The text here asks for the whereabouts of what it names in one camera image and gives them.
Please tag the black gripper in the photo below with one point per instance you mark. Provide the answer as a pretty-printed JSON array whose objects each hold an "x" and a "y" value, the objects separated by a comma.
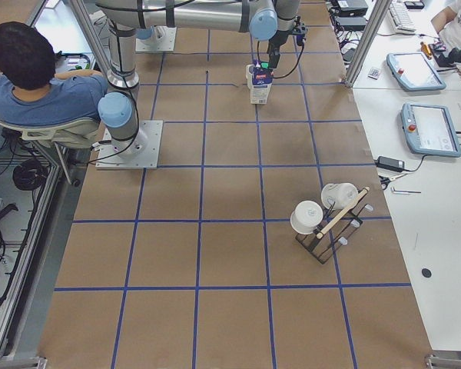
[{"x": 277, "y": 40}]

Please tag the blue white milk carton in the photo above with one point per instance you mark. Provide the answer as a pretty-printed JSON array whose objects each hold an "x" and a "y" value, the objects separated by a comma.
[{"x": 259, "y": 81}]

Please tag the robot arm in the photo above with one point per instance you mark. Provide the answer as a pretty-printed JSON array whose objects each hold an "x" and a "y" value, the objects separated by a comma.
[
  {"x": 257, "y": 18},
  {"x": 152, "y": 34}
]

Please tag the white cup on rack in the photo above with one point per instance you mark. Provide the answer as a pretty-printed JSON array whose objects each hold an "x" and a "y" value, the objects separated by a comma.
[
  {"x": 338, "y": 195},
  {"x": 306, "y": 216}
]

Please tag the small remote control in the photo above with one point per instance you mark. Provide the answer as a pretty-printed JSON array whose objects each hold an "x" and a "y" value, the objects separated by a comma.
[{"x": 374, "y": 73}]

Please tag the white keyboard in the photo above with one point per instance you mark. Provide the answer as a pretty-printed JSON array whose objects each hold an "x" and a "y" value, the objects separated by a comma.
[{"x": 400, "y": 19}]

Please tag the teach pendant far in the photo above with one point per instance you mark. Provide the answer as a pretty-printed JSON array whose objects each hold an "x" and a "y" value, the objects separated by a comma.
[{"x": 414, "y": 72}]

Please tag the teach pendant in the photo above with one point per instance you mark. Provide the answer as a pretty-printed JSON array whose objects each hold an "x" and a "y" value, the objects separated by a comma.
[
  {"x": 414, "y": 72},
  {"x": 429, "y": 130}
]

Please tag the black power adapter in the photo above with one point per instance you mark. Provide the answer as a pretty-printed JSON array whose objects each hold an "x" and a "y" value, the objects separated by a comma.
[{"x": 390, "y": 164}]

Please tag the scissors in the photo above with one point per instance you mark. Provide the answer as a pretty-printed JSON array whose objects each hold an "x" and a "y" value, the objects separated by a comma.
[{"x": 386, "y": 180}]

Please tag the teach pendant near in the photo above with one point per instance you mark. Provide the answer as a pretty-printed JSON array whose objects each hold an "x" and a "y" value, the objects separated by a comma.
[{"x": 429, "y": 130}]

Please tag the allen key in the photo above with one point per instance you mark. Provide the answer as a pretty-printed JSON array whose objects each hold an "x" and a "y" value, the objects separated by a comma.
[{"x": 397, "y": 191}]

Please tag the grey office chair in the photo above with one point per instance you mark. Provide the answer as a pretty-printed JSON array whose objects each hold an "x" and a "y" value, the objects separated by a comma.
[{"x": 77, "y": 134}]

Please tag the seated person blue shirt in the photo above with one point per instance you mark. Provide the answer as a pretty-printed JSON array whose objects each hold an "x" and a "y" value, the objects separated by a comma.
[{"x": 32, "y": 93}]

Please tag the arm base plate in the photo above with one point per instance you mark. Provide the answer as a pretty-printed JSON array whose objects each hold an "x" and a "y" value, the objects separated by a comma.
[
  {"x": 142, "y": 153},
  {"x": 167, "y": 45}
]

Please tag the aluminium frame post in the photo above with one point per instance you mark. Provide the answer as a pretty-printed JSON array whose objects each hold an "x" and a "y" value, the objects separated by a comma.
[{"x": 377, "y": 15}]

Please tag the black wire cup rack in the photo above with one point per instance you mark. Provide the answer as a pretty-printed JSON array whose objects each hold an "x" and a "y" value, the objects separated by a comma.
[{"x": 332, "y": 233}]

